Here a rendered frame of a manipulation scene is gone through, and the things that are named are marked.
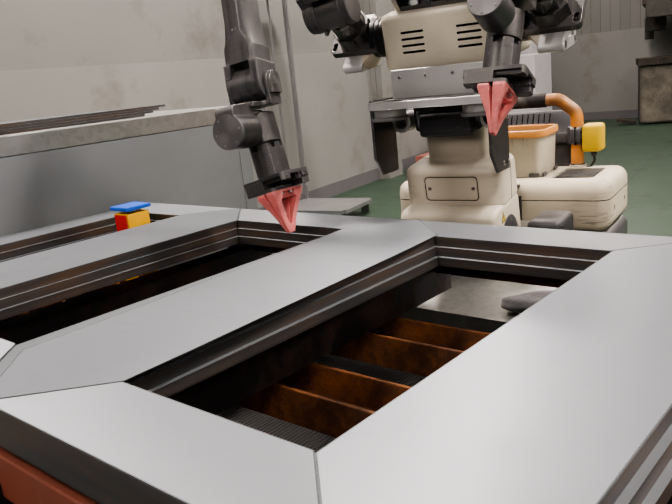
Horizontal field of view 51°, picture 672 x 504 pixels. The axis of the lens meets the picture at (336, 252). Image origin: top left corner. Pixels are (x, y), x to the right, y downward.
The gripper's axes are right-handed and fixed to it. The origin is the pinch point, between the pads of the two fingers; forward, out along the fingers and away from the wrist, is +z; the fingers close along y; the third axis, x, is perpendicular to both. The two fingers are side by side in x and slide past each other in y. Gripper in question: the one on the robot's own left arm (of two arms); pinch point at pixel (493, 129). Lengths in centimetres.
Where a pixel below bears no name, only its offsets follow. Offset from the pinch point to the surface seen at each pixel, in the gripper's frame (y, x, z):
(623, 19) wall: -177, 924, -520
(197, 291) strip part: -23, -35, 33
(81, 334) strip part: -26, -49, 41
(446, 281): -9.3, 10.8, 23.2
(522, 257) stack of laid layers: 9.5, -8.1, 21.9
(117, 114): -102, 10, -13
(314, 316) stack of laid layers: -7.7, -30.7, 34.6
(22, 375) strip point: -22, -58, 45
